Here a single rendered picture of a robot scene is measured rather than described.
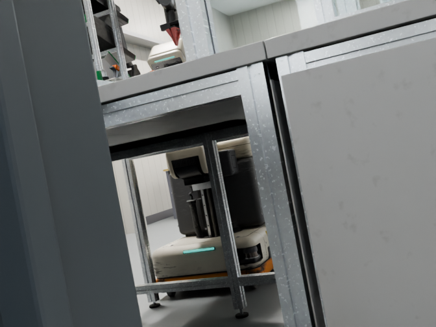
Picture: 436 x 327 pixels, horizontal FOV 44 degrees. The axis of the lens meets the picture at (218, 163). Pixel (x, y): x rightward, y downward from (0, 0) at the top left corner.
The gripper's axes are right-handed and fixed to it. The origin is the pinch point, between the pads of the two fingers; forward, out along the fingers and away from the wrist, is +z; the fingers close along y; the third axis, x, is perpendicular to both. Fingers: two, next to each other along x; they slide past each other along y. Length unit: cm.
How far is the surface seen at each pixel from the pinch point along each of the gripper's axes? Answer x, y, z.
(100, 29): -29.8, -17.4, -5.9
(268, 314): 8, 17, 123
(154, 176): 502, -331, 40
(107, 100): -132, 52, 45
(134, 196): 28, -54, 63
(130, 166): 28, -53, 47
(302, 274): -130, 81, 79
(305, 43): -132, 88, 44
